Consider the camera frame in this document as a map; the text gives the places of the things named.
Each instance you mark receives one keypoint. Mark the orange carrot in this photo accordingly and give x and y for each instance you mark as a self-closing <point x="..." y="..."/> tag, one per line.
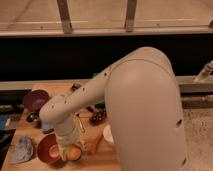
<point x="95" y="143"/>

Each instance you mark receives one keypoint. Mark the dark round object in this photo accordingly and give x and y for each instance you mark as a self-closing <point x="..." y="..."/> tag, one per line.
<point x="33" y="117"/>

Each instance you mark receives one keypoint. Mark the red bowl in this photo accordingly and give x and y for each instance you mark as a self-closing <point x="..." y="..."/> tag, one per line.
<point x="47" y="150"/>

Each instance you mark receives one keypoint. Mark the dark grape bunch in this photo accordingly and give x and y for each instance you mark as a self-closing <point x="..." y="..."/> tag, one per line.
<point x="98" y="118"/>

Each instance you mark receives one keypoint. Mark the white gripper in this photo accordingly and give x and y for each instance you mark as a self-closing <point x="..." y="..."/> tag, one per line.
<point x="65" y="136"/>

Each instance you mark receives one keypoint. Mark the silver metal clip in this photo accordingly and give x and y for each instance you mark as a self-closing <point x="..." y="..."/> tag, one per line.
<point x="81" y="124"/>

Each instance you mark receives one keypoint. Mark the purple bowl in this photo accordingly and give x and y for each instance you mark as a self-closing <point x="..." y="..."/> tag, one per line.
<point x="34" y="100"/>

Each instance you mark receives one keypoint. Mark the blue small object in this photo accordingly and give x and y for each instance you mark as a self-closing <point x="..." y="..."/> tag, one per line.
<point x="46" y="128"/>

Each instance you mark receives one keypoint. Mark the yellow red apple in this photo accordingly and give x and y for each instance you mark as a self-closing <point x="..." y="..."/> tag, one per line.
<point x="73" y="153"/>

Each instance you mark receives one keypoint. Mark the blue grey cloth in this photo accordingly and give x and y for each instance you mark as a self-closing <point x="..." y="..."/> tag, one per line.
<point x="24" y="150"/>

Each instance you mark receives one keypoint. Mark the white cup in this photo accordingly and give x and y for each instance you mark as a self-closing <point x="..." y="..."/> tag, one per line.
<point x="107" y="134"/>

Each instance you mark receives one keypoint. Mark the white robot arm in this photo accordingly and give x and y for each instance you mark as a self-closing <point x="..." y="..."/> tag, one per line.
<point x="144" y="109"/>

